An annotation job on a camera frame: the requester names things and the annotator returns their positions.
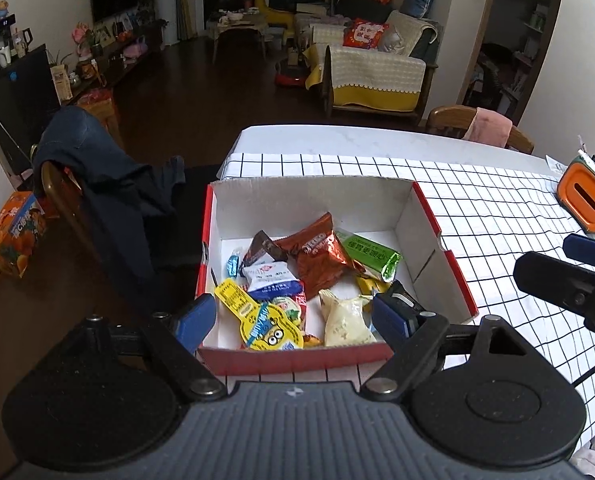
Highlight wooden chair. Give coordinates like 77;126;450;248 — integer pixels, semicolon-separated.
30;145;108;271
426;105;535;156

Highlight red toy car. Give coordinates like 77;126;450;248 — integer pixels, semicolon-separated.
274;57;311;88

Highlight red printed cushion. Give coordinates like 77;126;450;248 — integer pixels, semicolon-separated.
342;18;391;51

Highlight dark brown snack packet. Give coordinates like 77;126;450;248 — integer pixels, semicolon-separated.
240;230;289;267

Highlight red-brown foil snack packet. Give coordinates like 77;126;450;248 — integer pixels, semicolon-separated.
276;212;354;303

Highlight black cabinet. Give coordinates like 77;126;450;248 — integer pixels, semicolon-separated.
0;42;63;171

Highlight dark television cabinet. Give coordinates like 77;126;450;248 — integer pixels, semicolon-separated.
62;22;168;106

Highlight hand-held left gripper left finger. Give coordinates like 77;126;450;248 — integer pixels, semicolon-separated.
74;292;228;403

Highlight green snack packet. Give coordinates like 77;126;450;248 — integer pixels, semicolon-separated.
335;228;402;283

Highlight orange gift boxes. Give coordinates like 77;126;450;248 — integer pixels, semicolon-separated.
74;87;123;148

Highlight red cardboard box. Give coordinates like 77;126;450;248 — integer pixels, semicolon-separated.
196;176;479;376

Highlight dark blue jacket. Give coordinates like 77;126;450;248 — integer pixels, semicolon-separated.
34;107;208;311

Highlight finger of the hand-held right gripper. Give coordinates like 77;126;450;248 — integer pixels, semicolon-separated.
562;232;595;273
513;251;595;318

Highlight red chips packet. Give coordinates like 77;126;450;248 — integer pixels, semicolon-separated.
247;290;323;348

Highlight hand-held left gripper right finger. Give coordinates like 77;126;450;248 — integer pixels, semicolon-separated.
360;282;533;402

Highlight pale yellow snack packet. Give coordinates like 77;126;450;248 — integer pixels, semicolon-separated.
319;289;379;347

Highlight sofa with cream cover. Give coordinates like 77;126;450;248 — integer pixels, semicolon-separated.
305;10;441;121

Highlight orange tissue box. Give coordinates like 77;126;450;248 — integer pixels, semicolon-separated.
556;155;595;235

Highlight wooden coffee table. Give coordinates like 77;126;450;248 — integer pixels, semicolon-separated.
207;10;270;63

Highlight white blue snack packet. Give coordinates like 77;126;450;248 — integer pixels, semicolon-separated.
240;260;305;298

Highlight black white checked tablecloth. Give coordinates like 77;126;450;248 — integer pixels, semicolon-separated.
220;152;595;453

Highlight orange printed carton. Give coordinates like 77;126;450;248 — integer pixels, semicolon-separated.
0;191;48;279

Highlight white tall air conditioner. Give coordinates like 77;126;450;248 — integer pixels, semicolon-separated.
157;0;180;46

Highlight yellow cartoon snack packet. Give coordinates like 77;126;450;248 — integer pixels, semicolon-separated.
214;280;305;352

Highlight pink towel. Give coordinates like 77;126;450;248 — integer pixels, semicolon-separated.
463;107;513;148

